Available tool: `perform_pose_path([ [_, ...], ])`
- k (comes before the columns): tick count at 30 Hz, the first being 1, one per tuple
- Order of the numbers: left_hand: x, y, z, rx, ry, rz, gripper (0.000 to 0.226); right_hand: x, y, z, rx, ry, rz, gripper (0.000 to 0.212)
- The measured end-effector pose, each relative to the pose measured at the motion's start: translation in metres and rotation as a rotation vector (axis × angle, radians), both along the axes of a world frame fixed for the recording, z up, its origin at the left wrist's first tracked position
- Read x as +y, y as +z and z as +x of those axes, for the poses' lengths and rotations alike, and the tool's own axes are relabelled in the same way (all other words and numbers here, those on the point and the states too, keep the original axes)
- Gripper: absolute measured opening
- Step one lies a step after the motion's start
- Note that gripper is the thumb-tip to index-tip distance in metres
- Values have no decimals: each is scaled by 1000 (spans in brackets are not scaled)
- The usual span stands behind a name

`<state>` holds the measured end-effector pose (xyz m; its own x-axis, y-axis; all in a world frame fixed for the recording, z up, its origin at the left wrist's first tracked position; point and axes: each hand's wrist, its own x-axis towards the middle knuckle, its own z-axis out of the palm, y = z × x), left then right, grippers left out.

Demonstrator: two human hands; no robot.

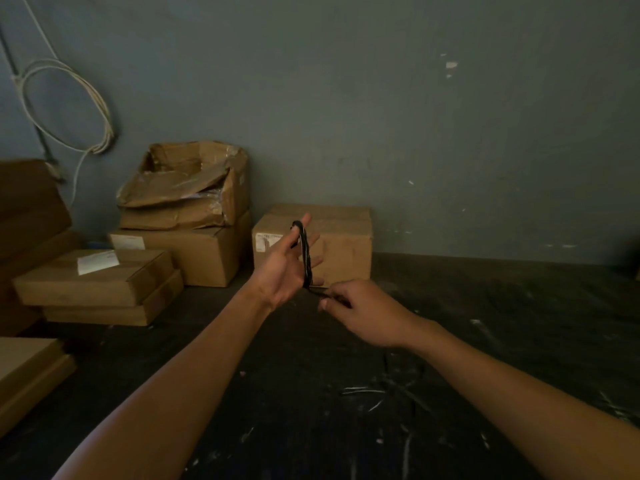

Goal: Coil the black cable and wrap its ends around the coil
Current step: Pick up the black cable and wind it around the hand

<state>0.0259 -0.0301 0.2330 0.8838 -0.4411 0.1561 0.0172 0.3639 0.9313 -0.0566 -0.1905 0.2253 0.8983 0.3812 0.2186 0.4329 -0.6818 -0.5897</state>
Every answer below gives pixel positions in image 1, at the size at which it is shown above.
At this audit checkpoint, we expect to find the torn open cardboard box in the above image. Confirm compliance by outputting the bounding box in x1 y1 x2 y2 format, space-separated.
115 141 251 231

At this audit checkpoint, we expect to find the wide flat cardboard box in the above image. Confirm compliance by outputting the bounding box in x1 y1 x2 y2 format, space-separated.
0 337 77 439

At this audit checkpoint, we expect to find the person's left forearm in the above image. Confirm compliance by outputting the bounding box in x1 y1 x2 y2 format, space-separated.
52 284 273 480

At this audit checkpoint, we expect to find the person's right forearm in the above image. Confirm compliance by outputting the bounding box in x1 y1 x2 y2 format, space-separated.
409 319 640 480

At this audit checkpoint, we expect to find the person's right hand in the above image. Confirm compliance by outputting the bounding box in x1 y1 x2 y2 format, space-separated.
318 279 427 349

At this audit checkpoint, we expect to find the white paper slip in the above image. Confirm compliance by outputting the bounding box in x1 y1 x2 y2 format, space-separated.
77 249 121 276

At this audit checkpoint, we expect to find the person's left hand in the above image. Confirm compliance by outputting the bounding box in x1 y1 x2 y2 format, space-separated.
247 213 326 311

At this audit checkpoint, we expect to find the sealed cardboard box white label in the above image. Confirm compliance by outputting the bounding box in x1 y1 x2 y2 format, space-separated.
251 203 374 288

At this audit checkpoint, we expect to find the white coiled wall cable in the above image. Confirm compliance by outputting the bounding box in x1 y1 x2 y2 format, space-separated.
0 0 116 211

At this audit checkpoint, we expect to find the dark brown cardboard box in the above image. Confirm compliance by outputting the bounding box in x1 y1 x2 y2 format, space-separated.
0 159 73 261
0 229 84 338

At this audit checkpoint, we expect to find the large cardboard box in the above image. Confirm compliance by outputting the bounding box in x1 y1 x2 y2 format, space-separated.
109 210 254 288

